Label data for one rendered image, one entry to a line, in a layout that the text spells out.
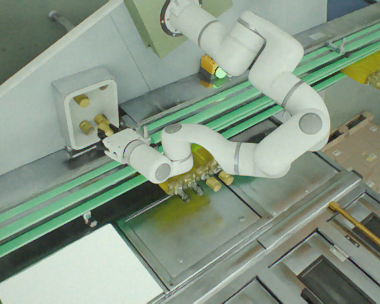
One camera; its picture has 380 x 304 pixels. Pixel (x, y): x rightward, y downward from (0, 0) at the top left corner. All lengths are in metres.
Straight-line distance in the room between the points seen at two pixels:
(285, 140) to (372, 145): 4.79
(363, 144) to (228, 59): 4.66
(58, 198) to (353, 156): 4.50
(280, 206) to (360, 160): 3.84
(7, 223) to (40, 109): 0.35
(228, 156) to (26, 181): 0.67
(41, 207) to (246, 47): 0.77
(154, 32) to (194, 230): 0.67
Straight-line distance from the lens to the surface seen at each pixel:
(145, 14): 1.28
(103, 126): 1.29
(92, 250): 1.44
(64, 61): 1.31
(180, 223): 1.49
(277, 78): 1.09
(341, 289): 1.54
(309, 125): 0.98
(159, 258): 1.41
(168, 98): 1.53
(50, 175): 1.41
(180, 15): 1.28
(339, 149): 5.48
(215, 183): 1.43
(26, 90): 1.30
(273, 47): 1.09
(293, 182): 1.75
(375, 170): 5.43
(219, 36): 1.18
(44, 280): 1.41
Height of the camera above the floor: 1.77
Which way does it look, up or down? 31 degrees down
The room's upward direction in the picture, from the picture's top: 133 degrees clockwise
